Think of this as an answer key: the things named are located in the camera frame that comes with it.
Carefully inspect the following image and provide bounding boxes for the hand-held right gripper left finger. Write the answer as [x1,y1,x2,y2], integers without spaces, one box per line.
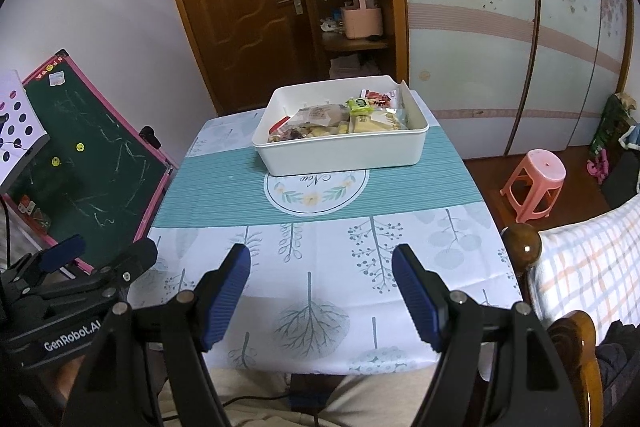
[62,243,252,427]

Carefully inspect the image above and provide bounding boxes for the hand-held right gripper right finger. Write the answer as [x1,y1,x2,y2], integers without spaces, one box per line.
[391,244,583,427]

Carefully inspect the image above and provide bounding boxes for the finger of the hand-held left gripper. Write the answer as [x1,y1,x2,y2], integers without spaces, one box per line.
[25,238,159,308]
[7,234,86,288]

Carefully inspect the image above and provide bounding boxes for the white plastic bin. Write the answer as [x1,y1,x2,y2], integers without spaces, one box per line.
[251,74,430,176]

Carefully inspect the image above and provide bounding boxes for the clear red-print snack packet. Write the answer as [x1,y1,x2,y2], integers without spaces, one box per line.
[267,114,311,142]

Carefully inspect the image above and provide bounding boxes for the large yellow cake packet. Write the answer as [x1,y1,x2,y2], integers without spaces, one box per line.
[347,112,408,134]

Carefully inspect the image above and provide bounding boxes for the brown round bread packet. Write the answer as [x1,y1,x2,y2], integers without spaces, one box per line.
[292,103,351,128]

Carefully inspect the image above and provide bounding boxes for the pink framed chalkboard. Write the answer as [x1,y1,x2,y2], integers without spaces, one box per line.
[2,49,180,275]

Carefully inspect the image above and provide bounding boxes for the person's legs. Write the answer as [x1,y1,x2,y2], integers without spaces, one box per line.
[150,367,441,427]

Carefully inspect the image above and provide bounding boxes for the black clip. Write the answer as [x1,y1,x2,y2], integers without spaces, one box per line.
[139,126,162,150]

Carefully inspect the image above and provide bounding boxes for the white dotted board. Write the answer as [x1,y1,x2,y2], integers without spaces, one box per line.
[0,69,51,188]

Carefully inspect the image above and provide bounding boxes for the checked blanket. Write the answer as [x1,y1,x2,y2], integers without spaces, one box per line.
[527,194,640,333]

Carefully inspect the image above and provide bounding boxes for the pink plastic stool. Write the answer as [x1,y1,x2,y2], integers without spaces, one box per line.
[500,149,567,224]

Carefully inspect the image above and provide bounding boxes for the dark cloth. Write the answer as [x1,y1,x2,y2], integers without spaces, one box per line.
[595,321,640,408]

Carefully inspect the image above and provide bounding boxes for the pink toy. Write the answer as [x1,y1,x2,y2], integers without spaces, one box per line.
[586,152,610,182]

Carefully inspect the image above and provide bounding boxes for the folded pink cloth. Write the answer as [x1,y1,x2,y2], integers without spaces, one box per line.
[329,54,380,80]

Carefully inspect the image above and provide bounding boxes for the pale floral wardrobe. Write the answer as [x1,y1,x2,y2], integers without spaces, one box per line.
[392,0,636,160]

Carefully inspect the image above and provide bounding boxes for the green box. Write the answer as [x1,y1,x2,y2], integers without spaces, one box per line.
[589,94,638,158]

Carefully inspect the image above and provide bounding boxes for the blue and white bag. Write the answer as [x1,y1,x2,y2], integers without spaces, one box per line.
[619,122,640,195]

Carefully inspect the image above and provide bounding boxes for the wooden door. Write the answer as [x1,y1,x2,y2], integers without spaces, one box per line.
[155,0,321,115]

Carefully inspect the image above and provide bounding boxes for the pink handled basket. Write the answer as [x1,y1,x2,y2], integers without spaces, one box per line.
[341,0,384,40]

